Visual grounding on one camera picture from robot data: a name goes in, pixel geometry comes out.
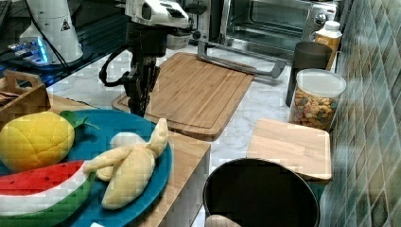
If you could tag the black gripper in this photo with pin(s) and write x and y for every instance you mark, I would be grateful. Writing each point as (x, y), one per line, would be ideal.
(147, 44)

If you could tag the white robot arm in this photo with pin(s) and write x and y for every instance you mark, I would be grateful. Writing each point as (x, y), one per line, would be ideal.
(51, 28)

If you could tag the bamboo cutting board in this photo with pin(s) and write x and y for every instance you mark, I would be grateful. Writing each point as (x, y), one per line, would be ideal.
(196, 98)

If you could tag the teal plate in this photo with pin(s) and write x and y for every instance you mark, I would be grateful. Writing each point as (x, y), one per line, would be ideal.
(78, 167)

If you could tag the stainless toaster oven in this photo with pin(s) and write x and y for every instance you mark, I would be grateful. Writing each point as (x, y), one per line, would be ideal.
(260, 28)

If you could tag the plush peeled banana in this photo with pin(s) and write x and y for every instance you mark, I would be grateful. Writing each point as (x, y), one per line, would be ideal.
(132, 165)

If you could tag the small wooden caddy box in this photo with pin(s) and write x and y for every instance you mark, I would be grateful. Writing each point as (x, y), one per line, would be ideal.
(31, 94)

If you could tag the plush yellow lemon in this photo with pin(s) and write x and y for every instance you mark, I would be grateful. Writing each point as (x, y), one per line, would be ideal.
(39, 139)

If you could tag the dark grey tumbler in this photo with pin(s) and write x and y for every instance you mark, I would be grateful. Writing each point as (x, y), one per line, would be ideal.
(306, 55)

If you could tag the clear cereal jar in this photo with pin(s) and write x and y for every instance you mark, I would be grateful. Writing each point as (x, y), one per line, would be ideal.
(316, 98)

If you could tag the orange juice bottle white cap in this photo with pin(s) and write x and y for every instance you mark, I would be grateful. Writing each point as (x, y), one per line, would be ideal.
(330, 35)

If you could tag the black utensil holder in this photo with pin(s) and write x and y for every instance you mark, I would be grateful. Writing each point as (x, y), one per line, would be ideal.
(259, 193)

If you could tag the plush watermelon slice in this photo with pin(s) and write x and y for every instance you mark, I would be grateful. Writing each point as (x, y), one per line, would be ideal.
(44, 197)

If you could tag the teal canister with wooden lid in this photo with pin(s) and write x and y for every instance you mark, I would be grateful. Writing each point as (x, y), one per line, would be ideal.
(304, 150)

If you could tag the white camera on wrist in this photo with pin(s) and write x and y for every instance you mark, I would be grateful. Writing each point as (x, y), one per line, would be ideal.
(162, 14)

